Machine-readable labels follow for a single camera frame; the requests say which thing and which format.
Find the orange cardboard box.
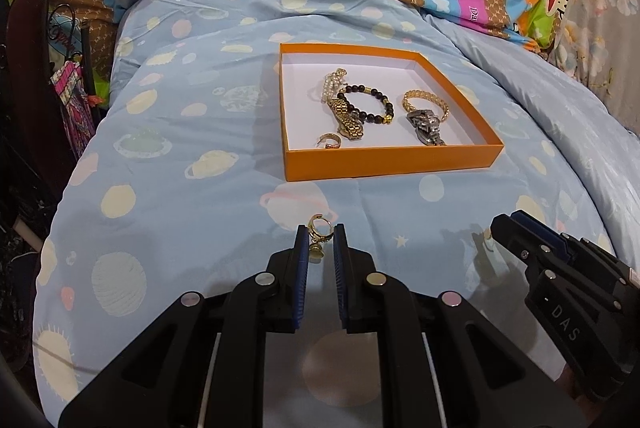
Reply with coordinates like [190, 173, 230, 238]
[278, 42, 504, 183]

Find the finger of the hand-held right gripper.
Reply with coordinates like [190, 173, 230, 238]
[511, 209, 631, 281]
[490, 215, 567, 280]

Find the blue planet print blanket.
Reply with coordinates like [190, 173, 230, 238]
[32, 0, 640, 428]

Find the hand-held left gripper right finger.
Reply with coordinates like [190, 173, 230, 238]
[334, 223, 591, 428]

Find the pearl hair clip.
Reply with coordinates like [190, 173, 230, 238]
[320, 67, 351, 106]

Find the silver link bracelet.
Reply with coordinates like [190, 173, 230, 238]
[405, 108, 447, 147]

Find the black bead bracelet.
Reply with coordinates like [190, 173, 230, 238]
[339, 82, 395, 125]

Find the gold watch band bracelet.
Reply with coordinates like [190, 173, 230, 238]
[329, 98, 365, 140]

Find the pink patterned bag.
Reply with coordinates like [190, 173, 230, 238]
[50, 61, 101, 159]

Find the dark wooden furniture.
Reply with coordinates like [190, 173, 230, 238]
[0, 0, 116, 169]

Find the floral bed sheet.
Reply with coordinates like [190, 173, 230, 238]
[547, 0, 640, 129]

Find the gold hoop earring with charm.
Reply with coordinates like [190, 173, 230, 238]
[307, 214, 333, 261]

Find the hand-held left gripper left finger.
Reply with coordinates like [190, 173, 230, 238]
[57, 224, 308, 428]

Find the pale blue quilt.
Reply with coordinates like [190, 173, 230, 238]
[425, 16, 640, 259]

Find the gold cuff bangle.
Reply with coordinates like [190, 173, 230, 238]
[402, 90, 449, 121]

